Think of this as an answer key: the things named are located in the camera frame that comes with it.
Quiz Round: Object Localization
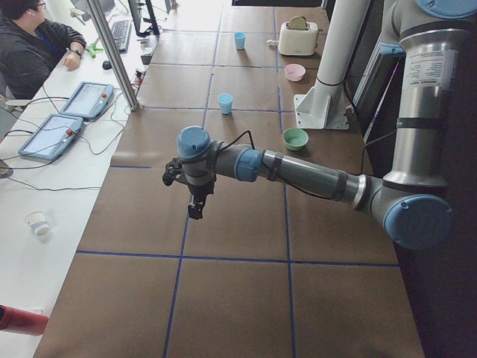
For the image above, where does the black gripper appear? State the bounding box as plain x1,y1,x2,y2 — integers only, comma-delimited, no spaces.
188,181,215,220

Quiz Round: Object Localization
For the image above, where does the light blue cup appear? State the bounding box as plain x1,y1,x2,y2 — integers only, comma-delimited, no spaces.
234,32,246,51
218,92,233,115

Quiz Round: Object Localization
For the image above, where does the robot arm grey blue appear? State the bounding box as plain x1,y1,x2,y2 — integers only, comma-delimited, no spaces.
162,1,476,250

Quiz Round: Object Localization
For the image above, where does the green bowl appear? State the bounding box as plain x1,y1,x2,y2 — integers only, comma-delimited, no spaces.
282,128,309,151

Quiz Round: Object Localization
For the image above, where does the teach pendant far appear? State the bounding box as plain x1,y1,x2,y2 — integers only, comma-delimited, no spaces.
60,81,114,121

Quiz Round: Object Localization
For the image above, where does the teach pendant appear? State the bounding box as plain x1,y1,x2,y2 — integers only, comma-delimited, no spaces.
18,114,83,161
60,81,114,121

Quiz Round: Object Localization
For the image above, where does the paper cup with stripes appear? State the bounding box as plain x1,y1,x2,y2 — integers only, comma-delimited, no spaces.
25,211,51,236

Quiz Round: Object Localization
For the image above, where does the teach pendant near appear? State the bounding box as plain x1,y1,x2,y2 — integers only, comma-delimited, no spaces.
18,114,83,161

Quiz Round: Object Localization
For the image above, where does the white mounting pole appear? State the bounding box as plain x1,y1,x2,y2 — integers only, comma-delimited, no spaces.
294,0,370,130

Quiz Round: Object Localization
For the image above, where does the pink bowl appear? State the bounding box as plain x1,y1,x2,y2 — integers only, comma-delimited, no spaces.
284,63,306,82

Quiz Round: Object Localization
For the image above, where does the green plastic tool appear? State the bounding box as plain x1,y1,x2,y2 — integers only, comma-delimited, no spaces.
86,43,104,59

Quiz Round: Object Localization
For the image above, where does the cream toaster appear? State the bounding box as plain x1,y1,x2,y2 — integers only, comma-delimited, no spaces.
278,22,318,56

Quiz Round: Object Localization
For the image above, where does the black keyboard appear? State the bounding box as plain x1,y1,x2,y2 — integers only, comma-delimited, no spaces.
111,20,132,53

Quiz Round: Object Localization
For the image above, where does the red cylinder object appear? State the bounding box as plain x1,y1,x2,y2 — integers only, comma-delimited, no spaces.
1,305,49,336

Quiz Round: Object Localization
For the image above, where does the toast slice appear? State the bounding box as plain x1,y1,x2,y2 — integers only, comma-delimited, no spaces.
288,16,307,31

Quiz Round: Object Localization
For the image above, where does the black monitor stand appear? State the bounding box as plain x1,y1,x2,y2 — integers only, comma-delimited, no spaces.
128,0,160,37

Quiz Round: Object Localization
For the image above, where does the person in black jacket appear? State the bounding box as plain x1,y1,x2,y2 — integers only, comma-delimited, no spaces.
1,1,86,99

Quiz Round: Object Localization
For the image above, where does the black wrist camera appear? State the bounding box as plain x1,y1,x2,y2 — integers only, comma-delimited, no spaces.
162,158,186,186

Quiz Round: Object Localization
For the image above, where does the grey aluminium post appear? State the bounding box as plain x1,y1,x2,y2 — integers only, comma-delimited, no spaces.
86,0,139,112

